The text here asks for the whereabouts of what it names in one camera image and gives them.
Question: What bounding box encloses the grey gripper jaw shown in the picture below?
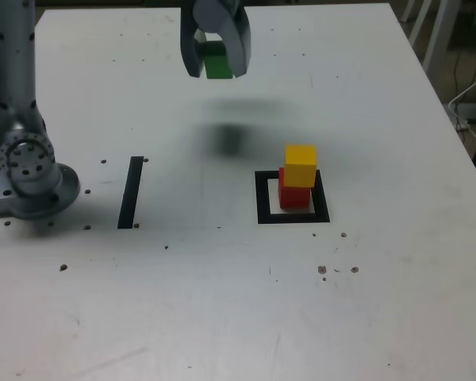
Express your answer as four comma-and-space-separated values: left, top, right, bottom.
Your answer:
194, 0, 252, 79
179, 0, 205, 79

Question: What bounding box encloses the green cube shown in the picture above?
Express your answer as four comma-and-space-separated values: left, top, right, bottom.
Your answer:
200, 39, 234, 80

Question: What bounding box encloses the yellow cube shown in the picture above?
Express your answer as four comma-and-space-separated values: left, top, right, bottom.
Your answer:
283, 144, 317, 189

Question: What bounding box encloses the red cube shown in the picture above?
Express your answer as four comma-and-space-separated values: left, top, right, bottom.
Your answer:
278, 166, 313, 211

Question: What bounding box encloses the black tape square outline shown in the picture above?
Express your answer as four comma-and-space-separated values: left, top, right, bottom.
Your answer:
254, 169, 331, 225

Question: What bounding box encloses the black tape strip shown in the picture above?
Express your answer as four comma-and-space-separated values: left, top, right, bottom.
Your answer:
117, 156, 144, 230

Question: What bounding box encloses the white furniture frame leg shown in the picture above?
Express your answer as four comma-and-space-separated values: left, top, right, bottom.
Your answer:
399, 0, 417, 24
409, 0, 450, 79

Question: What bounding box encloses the thin black hanging cable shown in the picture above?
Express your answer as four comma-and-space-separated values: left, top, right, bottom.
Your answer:
455, 47, 476, 100

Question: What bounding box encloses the white cable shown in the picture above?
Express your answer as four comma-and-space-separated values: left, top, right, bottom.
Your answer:
447, 65, 476, 148

